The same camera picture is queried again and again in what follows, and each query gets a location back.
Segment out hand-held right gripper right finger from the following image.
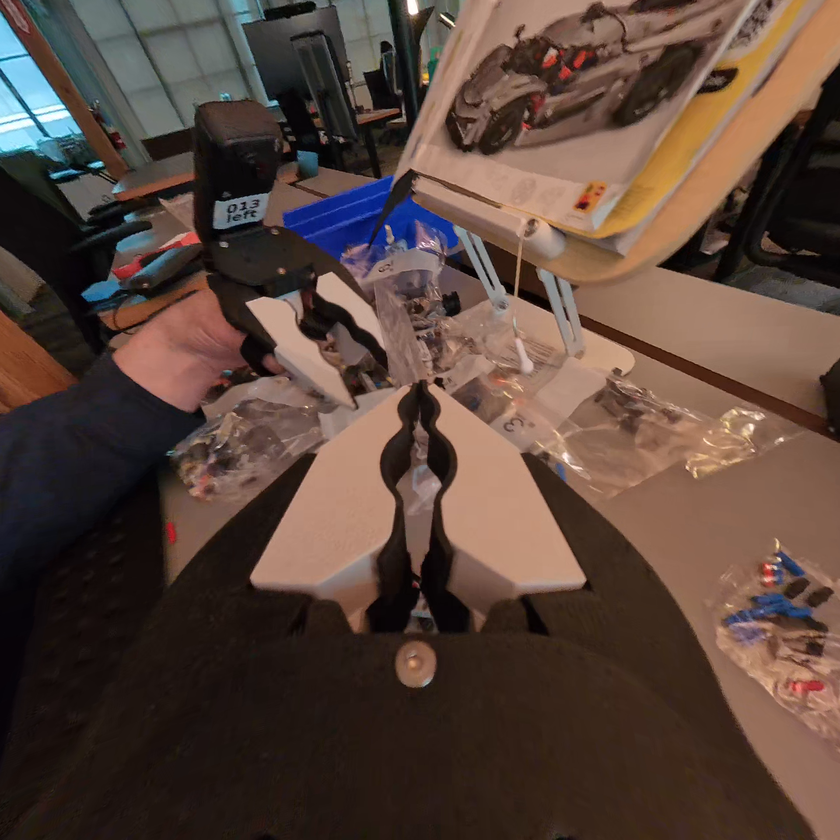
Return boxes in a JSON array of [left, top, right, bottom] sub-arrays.
[[422, 381, 586, 634]]

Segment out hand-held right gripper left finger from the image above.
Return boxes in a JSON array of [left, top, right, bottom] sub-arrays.
[[249, 381, 419, 632]]

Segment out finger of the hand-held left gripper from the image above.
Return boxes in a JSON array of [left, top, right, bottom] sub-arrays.
[[314, 271, 389, 370], [245, 294, 360, 412]]

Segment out person's left forearm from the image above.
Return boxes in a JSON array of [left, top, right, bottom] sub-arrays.
[[0, 354, 206, 729]]

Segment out pile of lego part bags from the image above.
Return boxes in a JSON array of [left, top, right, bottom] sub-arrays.
[[169, 223, 805, 508]]

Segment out small bag of lego pieces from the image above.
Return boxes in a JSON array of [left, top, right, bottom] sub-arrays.
[[707, 540, 840, 750]]

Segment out black lego set box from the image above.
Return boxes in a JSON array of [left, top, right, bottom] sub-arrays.
[[819, 357, 840, 437]]

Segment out person's left hand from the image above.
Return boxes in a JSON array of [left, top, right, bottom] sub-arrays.
[[113, 290, 284, 414]]

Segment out blue plastic storage bin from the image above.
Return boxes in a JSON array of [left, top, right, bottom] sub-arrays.
[[282, 176, 460, 277]]

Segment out black red pouch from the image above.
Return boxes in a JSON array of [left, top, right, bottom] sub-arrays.
[[112, 231, 206, 294]]

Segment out long grey desk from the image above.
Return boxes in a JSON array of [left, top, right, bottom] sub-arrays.
[[112, 108, 403, 204]]

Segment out red fire extinguisher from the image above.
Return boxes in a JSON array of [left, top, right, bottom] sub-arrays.
[[88, 98, 127, 153]]

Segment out black display screen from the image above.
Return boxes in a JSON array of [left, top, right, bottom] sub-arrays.
[[241, 3, 361, 175]]

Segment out brown wooden desk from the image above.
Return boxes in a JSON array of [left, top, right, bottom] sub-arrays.
[[0, 308, 78, 416]]

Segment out black perforated office chair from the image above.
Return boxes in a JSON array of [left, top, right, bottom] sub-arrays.
[[0, 472, 172, 840]]

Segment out grey car instruction booklet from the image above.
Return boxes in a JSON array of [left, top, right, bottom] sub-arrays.
[[400, 0, 765, 238]]

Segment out yellow instruction booklet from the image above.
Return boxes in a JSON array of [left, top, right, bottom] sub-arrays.
[[600, 0, 818, 238]]

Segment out wooden book stand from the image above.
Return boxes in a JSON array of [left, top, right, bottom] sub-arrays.
[[367, 0, 840, 378]]

